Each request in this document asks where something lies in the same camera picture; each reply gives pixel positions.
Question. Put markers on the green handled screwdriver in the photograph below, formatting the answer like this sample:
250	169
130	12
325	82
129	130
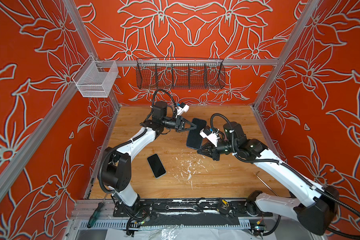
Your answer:
95	215

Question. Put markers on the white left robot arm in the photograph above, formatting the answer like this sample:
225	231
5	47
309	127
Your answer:
115	170

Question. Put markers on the metal hex key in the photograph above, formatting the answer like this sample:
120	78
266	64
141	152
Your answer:
257	175

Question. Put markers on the white slotted cable duct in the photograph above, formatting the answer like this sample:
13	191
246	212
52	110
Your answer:
238	224

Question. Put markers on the black wire basket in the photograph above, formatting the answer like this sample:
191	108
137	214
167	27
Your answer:
180	76

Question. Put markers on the aluminium frame post right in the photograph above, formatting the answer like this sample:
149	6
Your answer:
295	34

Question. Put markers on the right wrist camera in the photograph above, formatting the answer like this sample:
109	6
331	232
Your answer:
212	135

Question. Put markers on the white wire basket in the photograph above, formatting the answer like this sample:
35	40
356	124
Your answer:
95	80

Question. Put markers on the aluminium left side rail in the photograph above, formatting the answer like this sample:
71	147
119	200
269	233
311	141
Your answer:
21	159

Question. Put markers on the black phone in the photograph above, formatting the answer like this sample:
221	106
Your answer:
194	139
156	166

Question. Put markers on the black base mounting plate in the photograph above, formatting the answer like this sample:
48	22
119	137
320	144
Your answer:
153	208

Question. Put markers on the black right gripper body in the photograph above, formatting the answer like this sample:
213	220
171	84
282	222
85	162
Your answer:
224	147

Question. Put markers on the aluminium frame post left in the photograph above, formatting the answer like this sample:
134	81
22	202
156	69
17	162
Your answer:
86	41

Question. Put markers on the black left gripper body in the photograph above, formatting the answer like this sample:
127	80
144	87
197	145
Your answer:
174	124

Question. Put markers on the aluminium horizontal back rail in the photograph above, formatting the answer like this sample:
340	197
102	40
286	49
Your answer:
226	63

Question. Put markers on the aluminium frame post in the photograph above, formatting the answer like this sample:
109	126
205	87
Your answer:
295	34
86	41

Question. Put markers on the green circuit board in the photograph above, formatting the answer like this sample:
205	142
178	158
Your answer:
257	229

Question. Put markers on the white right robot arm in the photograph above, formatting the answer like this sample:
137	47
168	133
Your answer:
311	204

